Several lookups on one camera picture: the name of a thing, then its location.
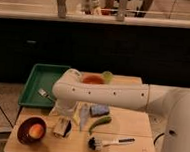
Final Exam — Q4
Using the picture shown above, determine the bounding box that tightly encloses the orange fruit in bowl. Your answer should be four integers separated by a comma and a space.
28, 124, 44, 139

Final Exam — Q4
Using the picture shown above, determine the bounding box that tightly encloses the green plastic tray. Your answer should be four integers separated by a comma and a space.
18, 63, 69, 109

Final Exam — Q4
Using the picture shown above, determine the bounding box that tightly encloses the white eraser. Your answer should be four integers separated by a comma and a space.
52, 118, 69, 137

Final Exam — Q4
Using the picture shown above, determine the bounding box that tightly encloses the green plastic cup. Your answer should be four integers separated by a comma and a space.
102, 71, 113, 84

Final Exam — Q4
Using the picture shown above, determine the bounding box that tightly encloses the dark red bowl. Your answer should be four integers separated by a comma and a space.
17, 117, 47, 145

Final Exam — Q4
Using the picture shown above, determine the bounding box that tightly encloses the silver metal fork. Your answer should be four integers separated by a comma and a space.
38, 89, 55, 102

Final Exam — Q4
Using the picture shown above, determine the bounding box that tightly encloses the orange bowl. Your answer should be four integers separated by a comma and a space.
82, 74, 104, 85

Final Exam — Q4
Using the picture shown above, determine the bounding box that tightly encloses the grey fish-shaped knife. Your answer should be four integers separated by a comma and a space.
79, 104, 90, 130

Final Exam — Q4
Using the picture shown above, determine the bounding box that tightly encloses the blue sponge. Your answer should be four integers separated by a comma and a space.
89, 105, 110, 117

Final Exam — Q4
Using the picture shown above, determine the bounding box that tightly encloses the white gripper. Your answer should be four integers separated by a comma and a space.
51, 99, 77, 118

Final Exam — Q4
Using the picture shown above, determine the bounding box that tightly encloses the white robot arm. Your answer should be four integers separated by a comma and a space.
52, 68, 190, 152

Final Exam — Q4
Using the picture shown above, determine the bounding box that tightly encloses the black dish brush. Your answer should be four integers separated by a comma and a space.
87, 137, 135, 151

